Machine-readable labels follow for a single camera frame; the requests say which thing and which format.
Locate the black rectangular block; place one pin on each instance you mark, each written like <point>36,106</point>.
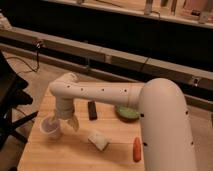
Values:
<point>92,110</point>

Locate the white ceramic cup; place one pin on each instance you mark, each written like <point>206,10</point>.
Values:
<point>50,129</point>

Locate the green round plate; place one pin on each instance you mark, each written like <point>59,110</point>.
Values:
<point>126,114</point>

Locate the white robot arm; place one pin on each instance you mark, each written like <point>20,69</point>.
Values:
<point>165,126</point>

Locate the black office chair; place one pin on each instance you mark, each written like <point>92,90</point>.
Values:
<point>11,95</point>

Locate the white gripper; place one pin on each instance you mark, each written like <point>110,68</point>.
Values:
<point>64,109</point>

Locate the orange carrot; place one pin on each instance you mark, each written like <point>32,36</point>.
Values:
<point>136,150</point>

